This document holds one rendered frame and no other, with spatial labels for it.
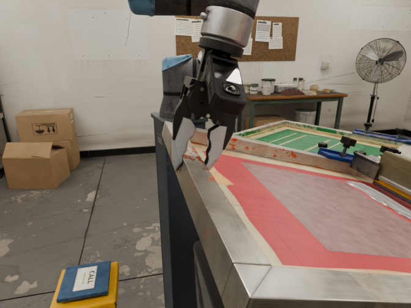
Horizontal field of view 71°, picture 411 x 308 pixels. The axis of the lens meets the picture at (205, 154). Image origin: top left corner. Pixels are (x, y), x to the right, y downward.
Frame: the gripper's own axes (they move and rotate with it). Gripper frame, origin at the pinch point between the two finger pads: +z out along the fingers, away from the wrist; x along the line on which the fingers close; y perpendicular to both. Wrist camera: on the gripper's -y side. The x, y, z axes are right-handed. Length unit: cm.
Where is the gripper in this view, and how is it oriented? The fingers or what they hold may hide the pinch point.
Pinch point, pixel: (192, 167)
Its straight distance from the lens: 48.4
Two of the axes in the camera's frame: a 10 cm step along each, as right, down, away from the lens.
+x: -9.4, -1.8, -3.0
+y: -2.3, -3.2, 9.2
